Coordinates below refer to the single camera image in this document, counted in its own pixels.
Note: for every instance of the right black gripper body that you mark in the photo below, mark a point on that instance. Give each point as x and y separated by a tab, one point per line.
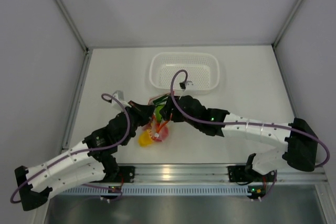
177	116

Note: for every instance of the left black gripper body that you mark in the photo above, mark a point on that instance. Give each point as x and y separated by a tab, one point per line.
139	118

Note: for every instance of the green fake watermelon ball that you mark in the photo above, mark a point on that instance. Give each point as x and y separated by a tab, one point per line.
158	116

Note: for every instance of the clear zip bag orange seal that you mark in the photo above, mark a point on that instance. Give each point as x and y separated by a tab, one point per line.
154	126

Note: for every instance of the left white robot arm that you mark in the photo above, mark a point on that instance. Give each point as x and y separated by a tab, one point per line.
91	160

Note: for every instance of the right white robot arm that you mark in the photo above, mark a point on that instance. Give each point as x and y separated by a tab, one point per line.
293	144

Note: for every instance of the yellow fake bell pepper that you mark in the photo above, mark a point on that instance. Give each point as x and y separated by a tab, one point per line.
145	139

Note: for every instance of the red fake tomato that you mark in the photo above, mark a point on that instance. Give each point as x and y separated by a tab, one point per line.
162	135

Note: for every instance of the white perforated plastic basket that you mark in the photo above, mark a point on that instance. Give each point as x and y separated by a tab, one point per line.
202	69

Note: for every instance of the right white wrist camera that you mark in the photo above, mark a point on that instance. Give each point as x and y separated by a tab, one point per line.
187	86

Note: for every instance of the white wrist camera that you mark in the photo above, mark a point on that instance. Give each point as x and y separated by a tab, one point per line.
118	102
187	86

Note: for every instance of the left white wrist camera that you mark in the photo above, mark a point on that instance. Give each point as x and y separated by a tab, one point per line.
118	102

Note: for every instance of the aluminium mounting rail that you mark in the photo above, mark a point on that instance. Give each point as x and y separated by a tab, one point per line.
212	173

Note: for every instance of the slotted grey cable duct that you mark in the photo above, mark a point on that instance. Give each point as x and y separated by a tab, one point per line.
167	190

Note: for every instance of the left aluminium frame post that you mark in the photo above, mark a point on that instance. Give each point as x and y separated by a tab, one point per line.
70	22

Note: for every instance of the aluminium frame post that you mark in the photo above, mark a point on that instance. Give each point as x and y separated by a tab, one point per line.
293	12
70	22

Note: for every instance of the right aluminium frame post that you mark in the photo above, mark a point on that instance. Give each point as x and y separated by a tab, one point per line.
293	12

